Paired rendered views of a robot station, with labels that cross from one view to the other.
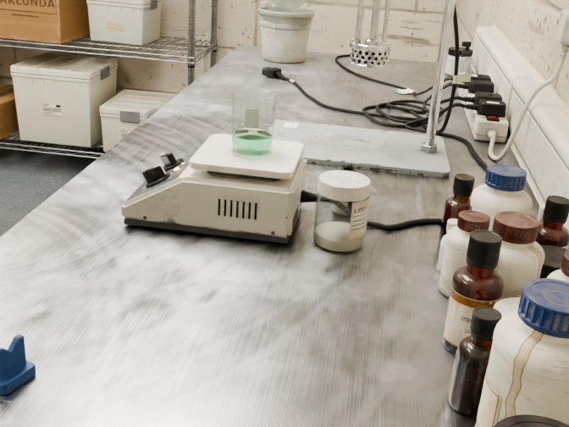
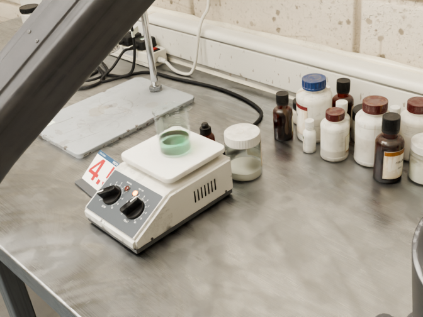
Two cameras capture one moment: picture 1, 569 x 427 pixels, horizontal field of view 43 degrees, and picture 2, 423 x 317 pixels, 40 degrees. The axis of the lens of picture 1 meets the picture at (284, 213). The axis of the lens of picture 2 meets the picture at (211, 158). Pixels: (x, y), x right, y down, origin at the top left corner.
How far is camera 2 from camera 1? 0.66 m
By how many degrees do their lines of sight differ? 43
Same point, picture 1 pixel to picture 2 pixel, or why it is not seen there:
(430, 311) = (347, 173)
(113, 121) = not seen: outside the picture
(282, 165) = (210, 145)
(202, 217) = (186, 211)
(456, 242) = (338, 129)
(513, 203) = (329, 94)
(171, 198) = (165, 212)
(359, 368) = (388, 219)
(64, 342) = not seen: outside the picture
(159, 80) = not seen: outside the picture
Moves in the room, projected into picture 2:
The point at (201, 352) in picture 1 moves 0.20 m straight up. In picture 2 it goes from (338, 271) to (342, 138)
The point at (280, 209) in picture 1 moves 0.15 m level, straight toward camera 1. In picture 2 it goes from (227, 173) to (313, 202)
